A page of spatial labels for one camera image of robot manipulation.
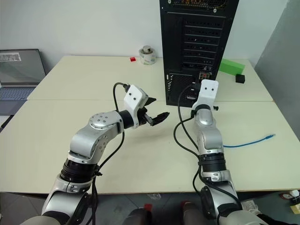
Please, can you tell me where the white crumpled object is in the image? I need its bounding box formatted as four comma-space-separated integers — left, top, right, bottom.
241, 200, 259, 212

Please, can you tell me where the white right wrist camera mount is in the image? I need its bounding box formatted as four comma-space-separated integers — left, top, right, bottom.
192, 79, 220, 111

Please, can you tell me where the white label tape roll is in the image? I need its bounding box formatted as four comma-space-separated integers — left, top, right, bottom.
138, 48, 157, 66

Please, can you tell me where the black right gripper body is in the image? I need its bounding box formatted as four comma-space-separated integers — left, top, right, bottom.
186, 90, 199, 102

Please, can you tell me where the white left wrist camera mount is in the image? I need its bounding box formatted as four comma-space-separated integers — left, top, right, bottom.
123, 84, 149, 130

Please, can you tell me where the blue ethernet cable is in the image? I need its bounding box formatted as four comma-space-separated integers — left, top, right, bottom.
222, 134, 277, 149

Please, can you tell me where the black computer tower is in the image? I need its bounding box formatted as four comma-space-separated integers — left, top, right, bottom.
159, 0, 240, 106

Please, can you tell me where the grey open laptop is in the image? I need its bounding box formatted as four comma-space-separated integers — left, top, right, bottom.
0, 48, 47, 102

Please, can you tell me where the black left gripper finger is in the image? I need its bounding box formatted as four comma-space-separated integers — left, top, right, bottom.
143, 97, 157, 109
150, 112, 170, 127

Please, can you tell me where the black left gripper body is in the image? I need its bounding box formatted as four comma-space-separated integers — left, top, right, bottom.
136, 106, 153, 127

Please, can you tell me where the grey partition panel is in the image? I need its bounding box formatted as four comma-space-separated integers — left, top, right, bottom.
254, 0, 300, 144

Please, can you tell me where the green rectangular block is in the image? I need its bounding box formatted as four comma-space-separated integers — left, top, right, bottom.
218, 58, 246, 76

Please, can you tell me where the dark rounded shape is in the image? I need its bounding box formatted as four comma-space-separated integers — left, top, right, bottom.
122, 203, 153, 225

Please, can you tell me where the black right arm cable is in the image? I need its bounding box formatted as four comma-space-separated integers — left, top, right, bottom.
173, 83, 242, 213

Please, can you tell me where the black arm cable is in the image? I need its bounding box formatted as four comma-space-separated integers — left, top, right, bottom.
173, 83, 242, 213
90, 82, 130, 225

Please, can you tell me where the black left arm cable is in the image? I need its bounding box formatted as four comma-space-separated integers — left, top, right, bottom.
90, 82, 130, 225

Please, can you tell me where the red and white object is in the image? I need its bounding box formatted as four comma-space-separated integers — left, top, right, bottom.
279, 189, 300, 207

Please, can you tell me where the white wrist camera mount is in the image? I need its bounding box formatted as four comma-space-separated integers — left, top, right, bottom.
123, 84, 149, 130
192, 79, 220, 111

